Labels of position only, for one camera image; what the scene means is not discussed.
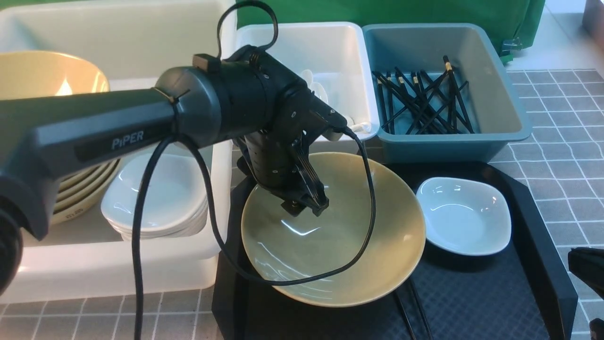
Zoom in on white square sauce dish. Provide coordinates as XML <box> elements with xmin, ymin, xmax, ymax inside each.
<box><xmin>416</xmin><ymin>177</ymin><xmax>512</xmax><ymax>256</ymax></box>

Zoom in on white spoons in bin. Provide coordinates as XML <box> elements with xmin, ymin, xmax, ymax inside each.
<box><xmin>299</xmin><ymin>69</ymin><xmax>372</xmax><ymax>134</ymax></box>

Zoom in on small white plastic bin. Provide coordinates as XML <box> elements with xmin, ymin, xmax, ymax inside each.
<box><xmin>232</xmin><ymin>22</ymin><xmax>379</xmax><ymax>154</ymax></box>

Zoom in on stack of yellow-green bowls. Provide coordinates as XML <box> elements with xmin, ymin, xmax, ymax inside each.
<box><xmin>0</xmin><ymin>51</ymin><xmax>121</xmax><ymax>225</ymax></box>

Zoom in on green cloth backdrop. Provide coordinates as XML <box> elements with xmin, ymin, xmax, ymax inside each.
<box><xmin>0</xmin><ymin>0</ymin><xmax>545</xmax><ymax>65</ymax></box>

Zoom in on black chopsticks in bin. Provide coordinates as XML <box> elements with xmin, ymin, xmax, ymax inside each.
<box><xmin>372</xmin><ymin>55</ymin><xmax>478</xmax><ymax>136</ymax></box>

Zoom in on black plastic serving tray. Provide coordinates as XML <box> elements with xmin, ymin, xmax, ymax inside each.
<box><xmin>211</xmin><ymin>162</ymin><xmax>578</xmax><ymax>340</ymax></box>

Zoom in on black chopstick pair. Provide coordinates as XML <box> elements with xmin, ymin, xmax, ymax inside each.
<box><xmin>391</xmin><ymin>277</ymin><xmax>434</xmax><ymax>340</ymax></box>

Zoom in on yellow-green noodle bowl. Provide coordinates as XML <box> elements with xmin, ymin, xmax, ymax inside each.
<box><xmin>241</xmin><ymin>153</ymin><xmax>426</xmax><ymax>307</ymax></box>

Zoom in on grey checkered table mat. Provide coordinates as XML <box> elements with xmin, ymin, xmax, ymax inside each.
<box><xmin>0</xmin><ymin>69</ymin><xmax>603</xmax><ymax>340</ymax></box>

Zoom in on black camera cable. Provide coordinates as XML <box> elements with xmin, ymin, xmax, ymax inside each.
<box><xmin>132</xmin><ymin>0</ymin><xmax>377</xmax><ymax>340</ymax></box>

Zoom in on blue-grey plastic bin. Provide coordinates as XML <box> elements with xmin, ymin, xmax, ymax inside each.
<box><xmin>362</xmin><ymin>23</ymin><xmax>531</xmax><ymax>163</ymax></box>

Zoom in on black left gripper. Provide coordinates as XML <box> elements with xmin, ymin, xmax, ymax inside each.
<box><xmin>237</xmin><ymin>88</ymin><xmax>347</xmax><ymax>217</ymax></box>

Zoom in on stack of white sauce dishes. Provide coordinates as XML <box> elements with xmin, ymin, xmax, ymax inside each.
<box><xmin>100</xmin><ymin>153</ymin><xmax>209</xmax><ymax>241</ymax></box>

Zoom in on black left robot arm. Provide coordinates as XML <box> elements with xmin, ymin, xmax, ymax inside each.
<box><xmin>1</xmin><ymin>45</ymin><xmax>352</xmax><ymax>292</ymax></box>

